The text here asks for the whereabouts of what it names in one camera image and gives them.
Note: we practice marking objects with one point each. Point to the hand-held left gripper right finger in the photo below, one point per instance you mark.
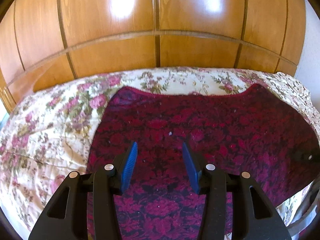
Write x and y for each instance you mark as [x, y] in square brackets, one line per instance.
[191, 166]

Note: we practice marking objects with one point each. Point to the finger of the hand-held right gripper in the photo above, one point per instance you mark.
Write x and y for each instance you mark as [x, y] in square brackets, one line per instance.
[306, 157]

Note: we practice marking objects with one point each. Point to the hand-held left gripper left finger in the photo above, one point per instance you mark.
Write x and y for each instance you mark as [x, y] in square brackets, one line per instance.
[128, 166]

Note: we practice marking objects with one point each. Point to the maroon knitted sweater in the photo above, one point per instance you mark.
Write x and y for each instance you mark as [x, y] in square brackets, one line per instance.
[225, 120]

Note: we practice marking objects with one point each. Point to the floral bedspread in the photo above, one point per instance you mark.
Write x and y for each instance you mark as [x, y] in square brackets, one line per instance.
[50, 130]

